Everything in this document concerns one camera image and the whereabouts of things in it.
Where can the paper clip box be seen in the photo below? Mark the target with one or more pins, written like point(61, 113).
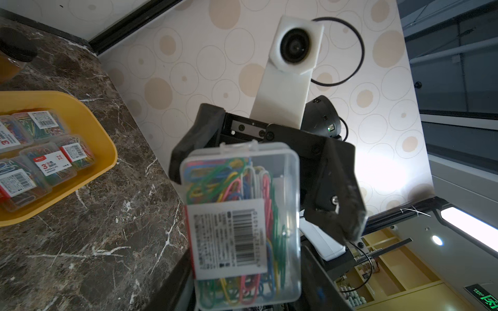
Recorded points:
point(76, 151)
point(42, 125)
point(13, 135)
point(243, 226)
point(21, 183)
point(51, 162)

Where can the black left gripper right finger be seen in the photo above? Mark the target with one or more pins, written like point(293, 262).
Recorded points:
point(318, 290)

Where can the right cinnamon spice bottle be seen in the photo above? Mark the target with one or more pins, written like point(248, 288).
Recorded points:
point(16, 52)

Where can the yellow plastic storage tray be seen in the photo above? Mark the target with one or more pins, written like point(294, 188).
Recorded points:
point(80, 121)

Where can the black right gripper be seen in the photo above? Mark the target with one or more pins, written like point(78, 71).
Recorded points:
point(328, 191)

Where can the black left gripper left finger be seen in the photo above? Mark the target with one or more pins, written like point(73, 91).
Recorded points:
point(177, 291)

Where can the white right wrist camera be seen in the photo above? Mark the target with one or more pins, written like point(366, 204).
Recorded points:
point(294, 53)

